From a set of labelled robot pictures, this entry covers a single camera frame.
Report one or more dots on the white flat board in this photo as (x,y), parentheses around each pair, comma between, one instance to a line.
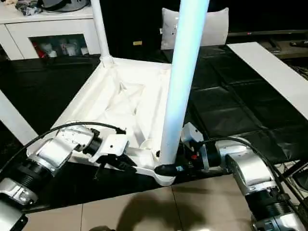
(274,72)

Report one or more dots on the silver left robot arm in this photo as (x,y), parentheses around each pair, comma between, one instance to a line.
(48,156)

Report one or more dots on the black cabinet with gold label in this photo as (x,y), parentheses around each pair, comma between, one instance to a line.
(139,24)

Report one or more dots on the white glass-door cabinet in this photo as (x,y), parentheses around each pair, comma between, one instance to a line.
(29,33)

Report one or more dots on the grey cushion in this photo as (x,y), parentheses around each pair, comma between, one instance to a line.
(216,26)

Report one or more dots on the dark round appliance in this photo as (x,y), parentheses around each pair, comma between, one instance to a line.
(57,5)

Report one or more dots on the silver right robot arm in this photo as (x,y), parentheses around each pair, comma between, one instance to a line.
(255,173)

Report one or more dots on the white plastic table leg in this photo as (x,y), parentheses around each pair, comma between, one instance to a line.
(17,118)
(101,29)
(185,62)

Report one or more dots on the white plastic table top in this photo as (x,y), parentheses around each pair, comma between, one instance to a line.
(120,96)

